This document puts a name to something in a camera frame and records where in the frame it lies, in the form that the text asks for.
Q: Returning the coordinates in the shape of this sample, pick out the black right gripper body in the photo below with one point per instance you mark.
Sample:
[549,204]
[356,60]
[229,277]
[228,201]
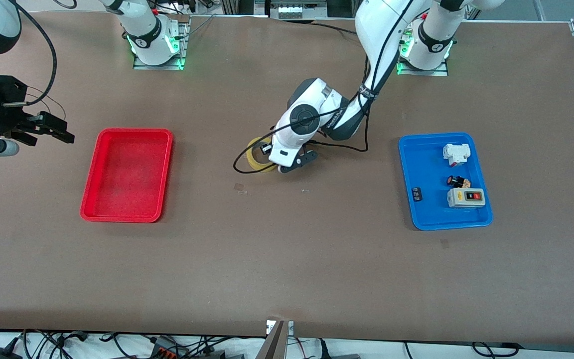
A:
[7,115]

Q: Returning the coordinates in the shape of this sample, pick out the yellow clear tape roll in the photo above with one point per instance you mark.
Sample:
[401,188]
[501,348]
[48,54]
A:
[250,152]

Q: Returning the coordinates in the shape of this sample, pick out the red plastic tray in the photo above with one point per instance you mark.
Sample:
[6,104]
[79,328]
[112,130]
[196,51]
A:
[127,174]

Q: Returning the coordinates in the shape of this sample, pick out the small black terminal block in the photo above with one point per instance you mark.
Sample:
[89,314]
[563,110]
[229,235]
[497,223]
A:
[417,194]

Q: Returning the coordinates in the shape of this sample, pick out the blue plastic tray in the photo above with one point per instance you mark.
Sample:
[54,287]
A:
[431,212]

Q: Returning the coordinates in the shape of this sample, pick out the white power strip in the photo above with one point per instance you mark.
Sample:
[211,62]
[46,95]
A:
[296,11]

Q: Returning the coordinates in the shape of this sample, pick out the white circuit breaker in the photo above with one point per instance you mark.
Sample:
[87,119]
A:
[456,153]

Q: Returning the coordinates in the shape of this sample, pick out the red black push button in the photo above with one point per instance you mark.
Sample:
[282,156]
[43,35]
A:
[459,182]

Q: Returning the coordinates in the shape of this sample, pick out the aluminium profile bar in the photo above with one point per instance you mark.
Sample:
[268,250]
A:
[274,345]

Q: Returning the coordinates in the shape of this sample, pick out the black power adapter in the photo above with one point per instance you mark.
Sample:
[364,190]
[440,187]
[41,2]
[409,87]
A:
[0,354]

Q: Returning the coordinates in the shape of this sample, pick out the orange connector block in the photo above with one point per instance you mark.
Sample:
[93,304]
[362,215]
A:
[167,349]

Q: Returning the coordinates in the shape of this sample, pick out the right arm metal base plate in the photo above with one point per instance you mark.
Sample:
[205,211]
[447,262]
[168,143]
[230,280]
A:
[157,67]

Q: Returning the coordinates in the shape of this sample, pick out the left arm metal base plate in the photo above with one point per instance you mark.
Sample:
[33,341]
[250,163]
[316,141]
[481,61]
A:
[421,73]

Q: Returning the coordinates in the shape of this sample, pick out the aluminium frame structure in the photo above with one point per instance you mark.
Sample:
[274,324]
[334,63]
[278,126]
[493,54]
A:
[262,6]

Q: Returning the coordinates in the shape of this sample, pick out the grey on-off switch box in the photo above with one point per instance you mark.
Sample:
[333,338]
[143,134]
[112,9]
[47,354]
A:
[459,198]

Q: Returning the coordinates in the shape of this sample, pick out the white metal bracket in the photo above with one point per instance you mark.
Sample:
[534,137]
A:
[290,327]

